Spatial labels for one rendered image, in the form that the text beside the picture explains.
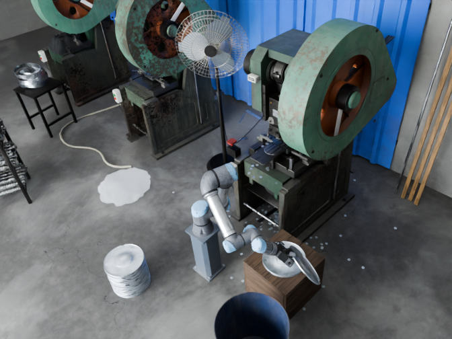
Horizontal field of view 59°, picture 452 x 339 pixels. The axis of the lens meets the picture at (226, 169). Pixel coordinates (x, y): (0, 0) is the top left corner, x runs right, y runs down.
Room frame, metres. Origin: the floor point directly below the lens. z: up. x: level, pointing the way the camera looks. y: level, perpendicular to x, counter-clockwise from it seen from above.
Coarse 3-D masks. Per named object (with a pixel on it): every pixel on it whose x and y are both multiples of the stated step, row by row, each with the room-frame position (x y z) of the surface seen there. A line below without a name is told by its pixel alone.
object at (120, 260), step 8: (120, 248) 1.97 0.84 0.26; (128, 248) 1.97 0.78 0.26; (136, 248) 1.96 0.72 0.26; (112, 256) 1.91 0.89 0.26; (120, 256) 1.89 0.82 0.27; (128, 256) 1.89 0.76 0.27; (136, 256) 1.88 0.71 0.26; (112, 264) 1.83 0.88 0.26; (120, 264) 1.82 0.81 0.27; (128, 264) 1.82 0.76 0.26; (136, 264) 1.81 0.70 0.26; (112, 272) 1.76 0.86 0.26; (120, 272) 1.75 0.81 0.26; (128, 272) 1.75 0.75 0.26
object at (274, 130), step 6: (270, 96) 2.42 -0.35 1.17; (276, 96) 2.41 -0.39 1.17; (270, 102) 2.38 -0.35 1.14; (276, 102) 2.35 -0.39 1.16; (270, 108) 2.39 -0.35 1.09; (276, 108) 2.35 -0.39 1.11; (270, 114) 2.39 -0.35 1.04; (276, 114) 2.35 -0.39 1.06; (270, 120) 2.37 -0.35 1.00; (276, 120) 2.35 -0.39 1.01; (270, 126) 2.36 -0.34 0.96; (276, 126) 2.33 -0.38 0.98; (270, 132) 2.36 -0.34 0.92; (276, 132) 2.31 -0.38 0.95
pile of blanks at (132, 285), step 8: (144, 256) 1.89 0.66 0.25; (104, 264) 1.85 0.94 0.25; (144, 264) 1.84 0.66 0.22; (136, 272) 1.76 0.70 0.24; (144, 272) 1.81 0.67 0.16; (112, 280) 1.74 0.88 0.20; (120, 280) 1.72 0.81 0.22; (128, 280) 1.73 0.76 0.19; (136, 280) 1.75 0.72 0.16; (144, 280) 1.79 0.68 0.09; (112, 288) 1.79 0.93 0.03; (120, 288) 1.72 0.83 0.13; (128, 288) 1.72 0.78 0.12; (136, 288) 1.74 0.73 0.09; (144, 288) 1.77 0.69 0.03; (120, 296) 1.73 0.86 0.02; (128, 296) 1.72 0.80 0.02; (136, 296) 1.73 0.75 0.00
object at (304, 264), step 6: (294, 246) 1.66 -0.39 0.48; (300, 252) 1.66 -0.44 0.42; (294, 258) 1.49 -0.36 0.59; (300, 258) 1.55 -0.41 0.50; (306, 258) 1.63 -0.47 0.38; (300, 264) 1.48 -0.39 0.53; (306, 264) 1.53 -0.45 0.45; (306, 270) 1.46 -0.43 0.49; (312, 270) 1.53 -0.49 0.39; (312, 276) 1.45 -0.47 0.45; (318, 276) 1.50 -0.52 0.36; (318, 282) 1.43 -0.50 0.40
